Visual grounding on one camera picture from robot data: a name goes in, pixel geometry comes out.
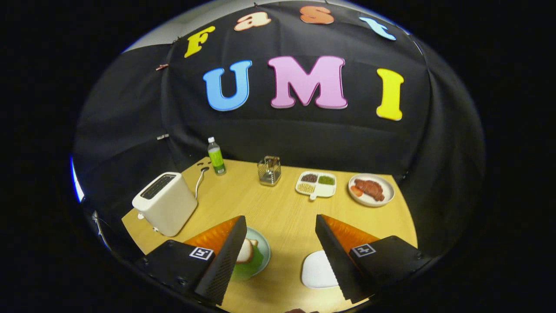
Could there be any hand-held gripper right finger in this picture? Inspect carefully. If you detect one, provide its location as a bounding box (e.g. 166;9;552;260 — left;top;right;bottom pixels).
315;214;433;305

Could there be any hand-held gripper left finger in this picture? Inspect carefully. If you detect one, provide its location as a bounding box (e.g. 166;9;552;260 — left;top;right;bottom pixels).
132;215;248;306

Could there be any plain bread slice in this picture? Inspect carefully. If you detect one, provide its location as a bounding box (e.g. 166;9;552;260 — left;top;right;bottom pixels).
236;238;255;264

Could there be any green lettuce leaf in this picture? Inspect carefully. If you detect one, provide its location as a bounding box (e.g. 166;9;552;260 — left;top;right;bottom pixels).
232;241;264;280

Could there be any white square plate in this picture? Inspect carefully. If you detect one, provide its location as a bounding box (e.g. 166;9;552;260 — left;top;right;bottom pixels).
301;250;339;289

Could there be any pale green round plate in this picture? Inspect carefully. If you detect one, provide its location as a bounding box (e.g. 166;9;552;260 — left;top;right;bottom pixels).
230;226;271;281

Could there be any white divided dish with beans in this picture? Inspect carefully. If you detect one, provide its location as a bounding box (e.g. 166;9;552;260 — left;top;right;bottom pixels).
295;170;337;200

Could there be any white toaster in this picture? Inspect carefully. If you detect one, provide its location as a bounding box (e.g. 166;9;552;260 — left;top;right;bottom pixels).
132;172;199;237

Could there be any brown meat piece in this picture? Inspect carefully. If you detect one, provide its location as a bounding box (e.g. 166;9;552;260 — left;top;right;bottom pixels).
354;178;385;202

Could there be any round white plate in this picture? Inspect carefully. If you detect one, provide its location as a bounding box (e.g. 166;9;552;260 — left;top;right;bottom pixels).
348;173;395;207

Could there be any green label plastic bottle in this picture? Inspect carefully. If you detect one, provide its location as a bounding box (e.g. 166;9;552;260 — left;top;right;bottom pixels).
207;137;227;176

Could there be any black backdrop cloth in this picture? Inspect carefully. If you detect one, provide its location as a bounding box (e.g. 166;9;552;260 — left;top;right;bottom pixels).
72;0;486;261

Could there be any white toaster cable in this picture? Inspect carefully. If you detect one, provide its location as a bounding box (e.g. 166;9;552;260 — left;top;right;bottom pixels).
195;167;210;200

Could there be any wire mesh utensil holder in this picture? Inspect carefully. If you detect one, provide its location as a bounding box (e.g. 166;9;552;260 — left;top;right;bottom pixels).
257;156;281;186

